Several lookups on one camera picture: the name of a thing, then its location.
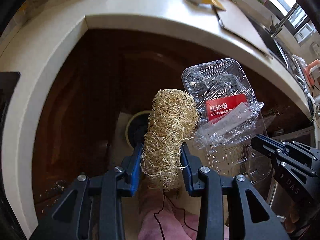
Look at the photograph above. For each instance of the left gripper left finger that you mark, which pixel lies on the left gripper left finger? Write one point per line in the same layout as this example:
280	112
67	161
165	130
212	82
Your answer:
92	207

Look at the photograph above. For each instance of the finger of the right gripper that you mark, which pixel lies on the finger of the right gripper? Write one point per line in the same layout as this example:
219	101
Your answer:
282	152

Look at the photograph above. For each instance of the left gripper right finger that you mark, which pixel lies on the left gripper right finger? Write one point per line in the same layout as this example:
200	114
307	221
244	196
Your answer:
249	215

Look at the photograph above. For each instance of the clear plastic food tray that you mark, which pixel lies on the clear plastic food tray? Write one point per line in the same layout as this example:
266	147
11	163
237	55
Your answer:
230	116

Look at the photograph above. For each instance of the beige loofah sponge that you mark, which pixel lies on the beige loofah sponge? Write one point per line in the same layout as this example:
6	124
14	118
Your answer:
171	122

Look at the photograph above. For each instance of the round cream trash bin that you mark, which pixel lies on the round cream trash bin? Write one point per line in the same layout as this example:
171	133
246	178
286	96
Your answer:
136	128

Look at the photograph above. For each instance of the steel kitchen faucet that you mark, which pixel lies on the steel kitchen faucet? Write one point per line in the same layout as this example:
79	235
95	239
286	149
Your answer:
276	28

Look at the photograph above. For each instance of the pink trousers legs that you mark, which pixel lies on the pink trousers legs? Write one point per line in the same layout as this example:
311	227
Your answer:
160	218

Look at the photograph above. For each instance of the steel sink basin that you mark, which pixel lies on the steel sink basin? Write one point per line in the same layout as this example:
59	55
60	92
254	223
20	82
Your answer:
283	55

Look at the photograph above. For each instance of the brown cutting board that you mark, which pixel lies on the brown cutting board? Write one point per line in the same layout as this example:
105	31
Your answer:
234	21

